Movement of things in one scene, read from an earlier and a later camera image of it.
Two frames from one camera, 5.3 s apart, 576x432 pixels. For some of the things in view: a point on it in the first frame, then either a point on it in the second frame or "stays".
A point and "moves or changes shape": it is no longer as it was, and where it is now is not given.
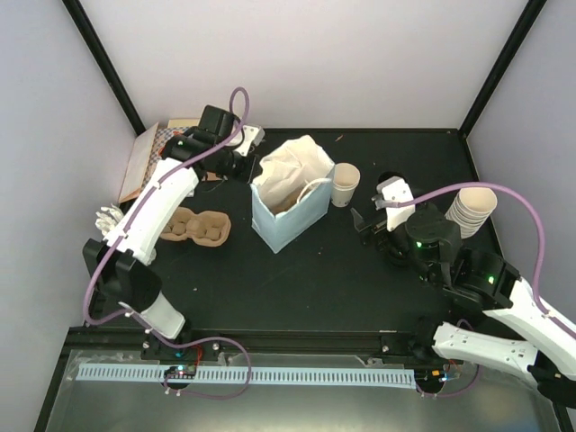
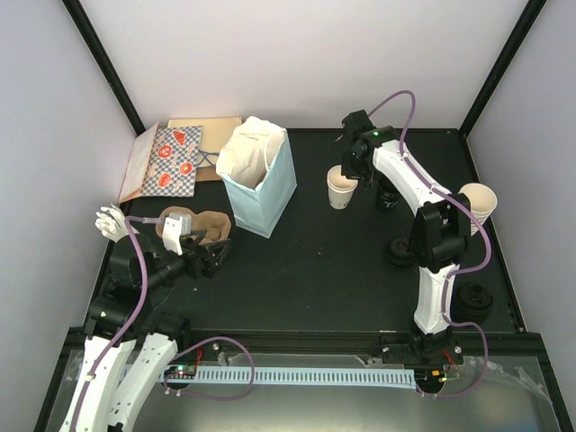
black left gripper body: x=245 y=174 -> x=195 y=267
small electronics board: x=180 y=372 stays
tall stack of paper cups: x=472 y=208 stays
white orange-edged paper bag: x=138 y=163 stays
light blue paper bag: x=292 y=192 moves or changes shape
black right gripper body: x=377 y=228 -> x=356 y=169
